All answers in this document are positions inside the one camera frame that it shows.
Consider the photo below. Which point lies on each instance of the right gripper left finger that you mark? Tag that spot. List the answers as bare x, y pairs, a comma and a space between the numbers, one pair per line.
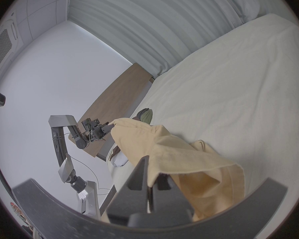
135, 183

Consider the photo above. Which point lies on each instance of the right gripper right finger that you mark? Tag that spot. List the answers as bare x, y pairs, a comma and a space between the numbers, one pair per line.
172, 200

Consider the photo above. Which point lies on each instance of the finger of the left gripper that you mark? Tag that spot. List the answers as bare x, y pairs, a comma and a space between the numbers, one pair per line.
110, 126

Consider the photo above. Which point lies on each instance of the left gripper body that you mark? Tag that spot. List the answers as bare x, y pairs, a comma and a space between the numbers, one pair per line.
98, 133

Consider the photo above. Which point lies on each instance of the beige garment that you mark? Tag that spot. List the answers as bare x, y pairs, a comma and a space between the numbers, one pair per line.
189, 163

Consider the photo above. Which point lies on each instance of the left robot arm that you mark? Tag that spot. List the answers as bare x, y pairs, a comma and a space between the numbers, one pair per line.
61, 146

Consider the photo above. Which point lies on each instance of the bed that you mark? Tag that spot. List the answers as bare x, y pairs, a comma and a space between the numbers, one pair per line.
226, 83

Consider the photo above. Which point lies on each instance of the white curtain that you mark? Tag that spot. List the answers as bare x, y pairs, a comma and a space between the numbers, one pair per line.
139, 21

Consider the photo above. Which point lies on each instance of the white ceiling air conditioner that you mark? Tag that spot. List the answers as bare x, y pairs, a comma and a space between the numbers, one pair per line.
3, 48

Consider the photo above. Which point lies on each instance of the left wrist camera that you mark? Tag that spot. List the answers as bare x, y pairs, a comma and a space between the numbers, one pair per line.
88, 122

